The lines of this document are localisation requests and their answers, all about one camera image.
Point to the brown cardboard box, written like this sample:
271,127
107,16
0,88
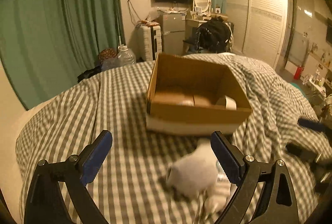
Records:
182,94

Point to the silver mini fridge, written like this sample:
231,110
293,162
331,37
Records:
172,32

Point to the brown patterned bag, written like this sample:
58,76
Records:
107,54

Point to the white oval vanity mirror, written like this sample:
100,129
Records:
203,5

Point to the white tape roll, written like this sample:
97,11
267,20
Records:
227,102

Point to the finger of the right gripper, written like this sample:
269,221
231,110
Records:
302,153
313,125

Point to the white cloth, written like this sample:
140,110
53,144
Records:
196,172

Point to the large green curtain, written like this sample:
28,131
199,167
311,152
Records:
47,44

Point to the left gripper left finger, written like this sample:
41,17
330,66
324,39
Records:
45,204

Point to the grey checkered duvet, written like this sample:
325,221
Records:
130,186

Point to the white dressing table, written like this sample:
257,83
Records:
191,25

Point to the clear large water bottle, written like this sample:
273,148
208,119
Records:
126,56

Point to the white louvered wardrobe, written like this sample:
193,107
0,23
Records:
259,28

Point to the black jacket on chair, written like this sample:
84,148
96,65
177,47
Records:
214,36

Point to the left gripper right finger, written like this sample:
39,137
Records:
276,203

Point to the white hard suitcase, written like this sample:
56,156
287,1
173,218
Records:
149,42

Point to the red fire extinguisher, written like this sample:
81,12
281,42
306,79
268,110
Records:
298,72

